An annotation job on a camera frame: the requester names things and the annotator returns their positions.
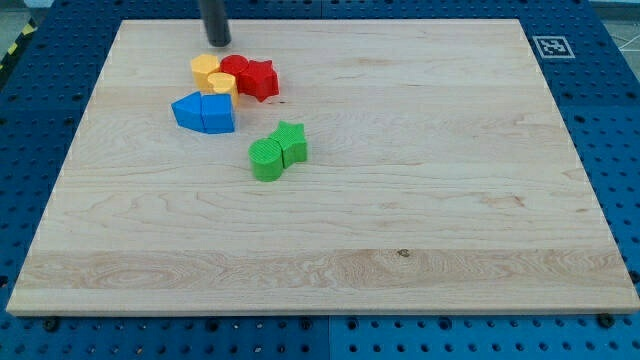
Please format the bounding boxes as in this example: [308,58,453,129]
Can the red cylinder block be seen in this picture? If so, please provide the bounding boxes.
[220,54,249,93]

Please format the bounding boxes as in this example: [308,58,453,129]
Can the black bolt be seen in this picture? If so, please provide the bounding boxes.
[596,313,616,329]
[42,317,60,333]

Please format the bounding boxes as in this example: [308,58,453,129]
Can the blue cube block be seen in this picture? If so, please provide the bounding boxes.
[201,94,235,134]

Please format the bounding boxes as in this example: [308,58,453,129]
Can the white fiducial marker tag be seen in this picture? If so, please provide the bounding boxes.
[533,35,575,59]

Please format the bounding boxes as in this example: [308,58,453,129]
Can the blue triangle block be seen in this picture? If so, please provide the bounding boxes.
[171,92,205,132]

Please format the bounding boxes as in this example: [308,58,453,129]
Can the green cylinder block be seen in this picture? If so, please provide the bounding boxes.
[248,138,283,182]

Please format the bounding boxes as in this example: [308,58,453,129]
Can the green star block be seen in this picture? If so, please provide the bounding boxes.
[269,121,308,168]

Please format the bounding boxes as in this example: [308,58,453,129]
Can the black bolt front left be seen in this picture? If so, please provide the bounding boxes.
[42,317,60,333]

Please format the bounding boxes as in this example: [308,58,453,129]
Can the red star block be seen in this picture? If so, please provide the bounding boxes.
[239,60,280,102]

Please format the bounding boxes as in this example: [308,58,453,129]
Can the black bolt front right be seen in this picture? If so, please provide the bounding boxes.
[596,313,616,329]

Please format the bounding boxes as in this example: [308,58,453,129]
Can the grey cylindrical pointer rod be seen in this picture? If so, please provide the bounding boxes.
[198,0,231,47]

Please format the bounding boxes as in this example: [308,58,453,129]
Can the yellow hexagon block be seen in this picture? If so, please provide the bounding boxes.
[190,54,220,92]

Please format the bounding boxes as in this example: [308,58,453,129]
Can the large wooden board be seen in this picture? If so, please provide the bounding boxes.
[7,19,639,316]

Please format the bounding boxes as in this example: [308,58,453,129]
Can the yellow heart block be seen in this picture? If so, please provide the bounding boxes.
[207,72,239,107]

